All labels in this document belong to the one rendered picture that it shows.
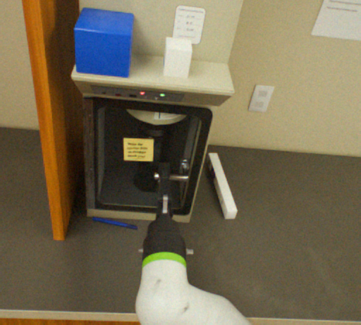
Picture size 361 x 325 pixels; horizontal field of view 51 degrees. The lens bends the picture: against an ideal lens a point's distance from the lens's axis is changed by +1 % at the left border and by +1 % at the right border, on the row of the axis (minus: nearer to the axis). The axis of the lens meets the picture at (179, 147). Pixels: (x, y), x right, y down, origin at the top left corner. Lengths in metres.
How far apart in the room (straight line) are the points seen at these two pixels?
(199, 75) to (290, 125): 0.83
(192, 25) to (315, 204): 0.86
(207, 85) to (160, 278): 0.38
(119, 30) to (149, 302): 0.49
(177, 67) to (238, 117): 0.76
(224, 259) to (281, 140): 0.64
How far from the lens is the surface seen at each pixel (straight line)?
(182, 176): 0.99
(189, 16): 0.81
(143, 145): 0.98
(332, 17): 1.38
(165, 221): 0.85
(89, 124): 0.95
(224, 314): 0.80
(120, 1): 0.81
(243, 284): 1.15
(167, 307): 0.73
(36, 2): 0.74
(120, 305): 1.07
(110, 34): 0.72
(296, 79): 1.46
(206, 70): 0.82
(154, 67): 0.80
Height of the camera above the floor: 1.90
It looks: 40 degrees down
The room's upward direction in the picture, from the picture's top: 10 degrees clockwise
